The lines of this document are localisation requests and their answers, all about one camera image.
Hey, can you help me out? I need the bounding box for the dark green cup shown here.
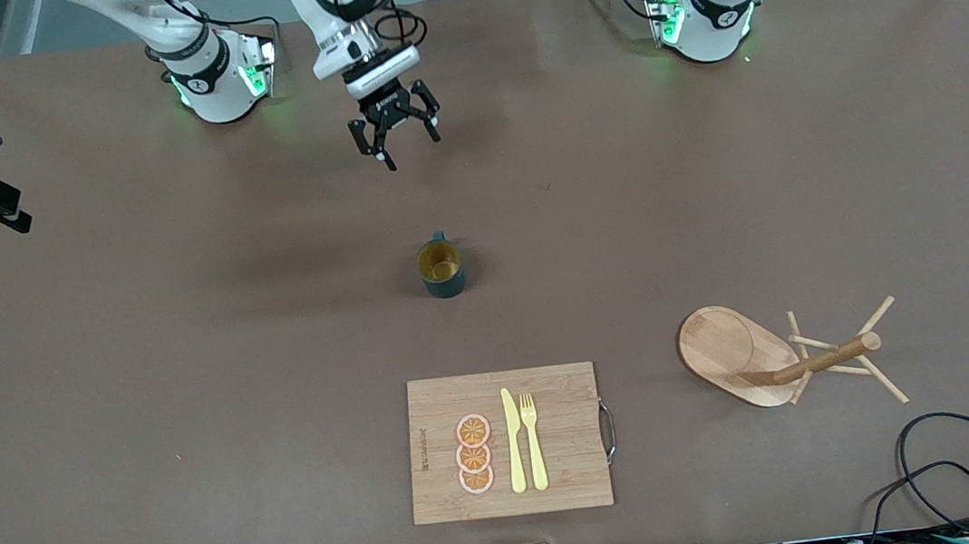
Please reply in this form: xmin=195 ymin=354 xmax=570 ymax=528
xmin=413 ymin=228 xmax=469 ymax=303

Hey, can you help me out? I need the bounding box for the yellow plastic knife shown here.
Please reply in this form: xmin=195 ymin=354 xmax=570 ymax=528
xmin=499 ymin=386 xmax=529 ymax=495

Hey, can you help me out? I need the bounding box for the bamboo cutting board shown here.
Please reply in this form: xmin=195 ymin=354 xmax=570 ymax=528
xmin=398 ymin=358 xmax=626 ymax=529

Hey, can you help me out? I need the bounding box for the yellow plastic fork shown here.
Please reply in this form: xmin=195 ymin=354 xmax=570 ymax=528
xmin=518 ymin=391 xmax=551 ymax=493

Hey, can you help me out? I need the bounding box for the wooden mug tree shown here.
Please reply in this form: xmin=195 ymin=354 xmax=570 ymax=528
xmin=674 ymin=285 xmax=911 ymax=430

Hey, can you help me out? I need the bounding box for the brown table cover sheet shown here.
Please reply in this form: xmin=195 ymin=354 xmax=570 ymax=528
xmin=0 ymin=0 xmax=969 ymax=544

